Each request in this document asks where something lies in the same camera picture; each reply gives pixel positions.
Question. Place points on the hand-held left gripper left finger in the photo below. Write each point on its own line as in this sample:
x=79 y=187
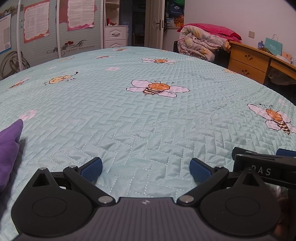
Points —
x=92 y=168

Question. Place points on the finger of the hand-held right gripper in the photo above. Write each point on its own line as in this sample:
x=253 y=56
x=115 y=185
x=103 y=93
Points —
x=239 y=151
x=286 y=153

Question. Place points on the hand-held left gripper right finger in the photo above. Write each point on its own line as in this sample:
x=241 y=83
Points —
x=199 y=169

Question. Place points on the purple t-shirt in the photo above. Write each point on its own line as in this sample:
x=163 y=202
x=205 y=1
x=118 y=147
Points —
x=9 y=150

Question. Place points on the bee-print quilted bed cover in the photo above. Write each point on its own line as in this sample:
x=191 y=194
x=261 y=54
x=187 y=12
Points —
x=115 y=115

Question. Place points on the wooden desk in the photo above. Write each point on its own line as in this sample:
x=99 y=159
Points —
x=247 y=60

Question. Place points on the teal gift bag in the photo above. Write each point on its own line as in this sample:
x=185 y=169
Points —
x=272 y=46

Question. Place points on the small blue packet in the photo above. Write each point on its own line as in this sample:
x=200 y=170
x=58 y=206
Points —
x=261 y=45

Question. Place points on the floral rolled quilt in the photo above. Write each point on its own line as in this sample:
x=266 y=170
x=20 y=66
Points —
x=198 y=44

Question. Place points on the white drawer cabinet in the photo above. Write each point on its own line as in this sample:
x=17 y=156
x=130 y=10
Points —
x=115 y=37

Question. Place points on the stack of colourful boxes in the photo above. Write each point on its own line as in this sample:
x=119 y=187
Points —
x=174 y=22

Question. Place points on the white door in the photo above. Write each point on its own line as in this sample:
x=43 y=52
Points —
x=153 y=23

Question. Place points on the pink-bordered poster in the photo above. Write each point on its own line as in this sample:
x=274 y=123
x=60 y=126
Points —
x=78 y=14

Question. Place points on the blue bag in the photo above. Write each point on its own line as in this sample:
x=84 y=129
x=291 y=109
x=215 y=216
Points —
x=175 y=9

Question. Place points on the orange-bordered poster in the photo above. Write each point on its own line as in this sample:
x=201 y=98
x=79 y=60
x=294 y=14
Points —
x=37 y=20

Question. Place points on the white corner shelf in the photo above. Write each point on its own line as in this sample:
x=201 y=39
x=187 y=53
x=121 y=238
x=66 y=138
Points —
x=111 y=11

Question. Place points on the blue-bordered poster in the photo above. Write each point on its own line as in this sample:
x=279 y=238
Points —
x=4 y=34

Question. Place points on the green bag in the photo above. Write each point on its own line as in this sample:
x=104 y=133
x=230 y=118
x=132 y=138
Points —
x=179 y=2

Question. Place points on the beige wall switch plate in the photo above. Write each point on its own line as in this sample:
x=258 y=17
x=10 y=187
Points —
x=251 y=34

